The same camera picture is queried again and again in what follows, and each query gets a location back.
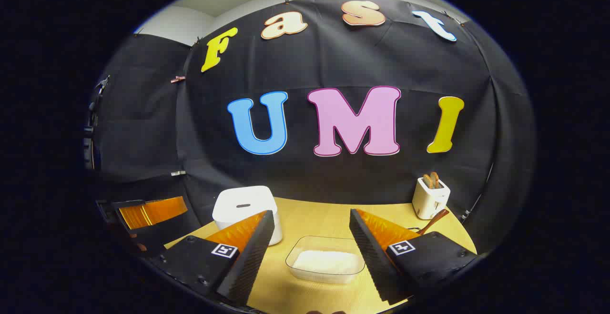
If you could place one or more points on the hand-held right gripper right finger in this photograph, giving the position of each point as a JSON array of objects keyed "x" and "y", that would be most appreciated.
[{"x": 369, "y": 252}]

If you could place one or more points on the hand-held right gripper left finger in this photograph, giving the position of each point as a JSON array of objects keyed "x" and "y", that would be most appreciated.
[{"x": 252, "y": 257}]

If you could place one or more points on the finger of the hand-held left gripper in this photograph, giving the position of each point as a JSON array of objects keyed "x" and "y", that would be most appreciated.
[{"x": 152, "y": 211}]

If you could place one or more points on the white rice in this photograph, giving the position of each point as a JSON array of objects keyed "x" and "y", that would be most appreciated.
[{"x": 324, "y": 262}]

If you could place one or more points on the white rice cooker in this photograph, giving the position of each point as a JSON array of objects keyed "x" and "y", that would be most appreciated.
[{"x": 243, "y": 199}]

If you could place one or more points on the brown wooden spoon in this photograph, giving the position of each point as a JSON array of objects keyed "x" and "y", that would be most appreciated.
[{"x": 436, "y": 218}]

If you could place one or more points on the silver cloth clip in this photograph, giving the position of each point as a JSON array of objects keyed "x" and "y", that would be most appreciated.
[{"x": 178, "y": 173}]

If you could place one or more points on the clear plastic container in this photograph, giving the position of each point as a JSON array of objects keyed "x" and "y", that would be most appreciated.
[{"x": 305, "y": 247}]

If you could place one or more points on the white toaster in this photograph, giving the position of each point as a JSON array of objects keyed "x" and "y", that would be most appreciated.
[{"x": 429, "y": 202}]

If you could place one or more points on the brown toast slice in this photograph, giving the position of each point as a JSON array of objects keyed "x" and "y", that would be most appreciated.
[
  {"x": 435, "y": 179},
  {"x": 428, "y": 181}
]

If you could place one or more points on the dark metal stand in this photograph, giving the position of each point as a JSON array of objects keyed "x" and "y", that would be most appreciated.
[{"x": 97, "y": 95}]

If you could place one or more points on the copper cloth clip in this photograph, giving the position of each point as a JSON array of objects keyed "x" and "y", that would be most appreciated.
[{"x": 177, "y": 79}]

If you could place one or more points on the black backdrop cloth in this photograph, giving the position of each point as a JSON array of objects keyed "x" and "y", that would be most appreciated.
[{"x": 333, "y": 66}]

